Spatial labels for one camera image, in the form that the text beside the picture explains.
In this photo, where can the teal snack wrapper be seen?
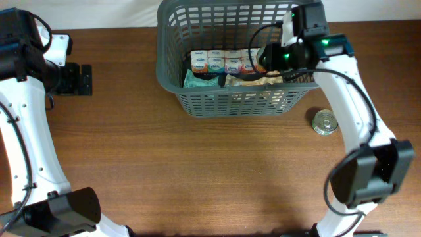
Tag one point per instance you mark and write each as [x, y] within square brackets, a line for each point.
[191, 81]

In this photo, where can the white tissue pack strip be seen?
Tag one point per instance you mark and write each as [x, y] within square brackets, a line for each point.
[241, 61]

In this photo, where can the grey plastic basket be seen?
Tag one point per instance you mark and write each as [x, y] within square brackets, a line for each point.
[185, 26]

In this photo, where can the tan paper bag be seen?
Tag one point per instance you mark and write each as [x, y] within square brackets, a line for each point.
[255, 80]

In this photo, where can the tin can green label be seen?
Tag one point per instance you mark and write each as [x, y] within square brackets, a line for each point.
[324, 122]

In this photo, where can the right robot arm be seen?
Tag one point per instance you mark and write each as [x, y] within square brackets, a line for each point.
[375, 162]

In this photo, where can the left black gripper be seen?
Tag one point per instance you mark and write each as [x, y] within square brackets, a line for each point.
[73, 70]

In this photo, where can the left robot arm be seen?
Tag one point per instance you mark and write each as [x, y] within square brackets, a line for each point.
[33, 70]

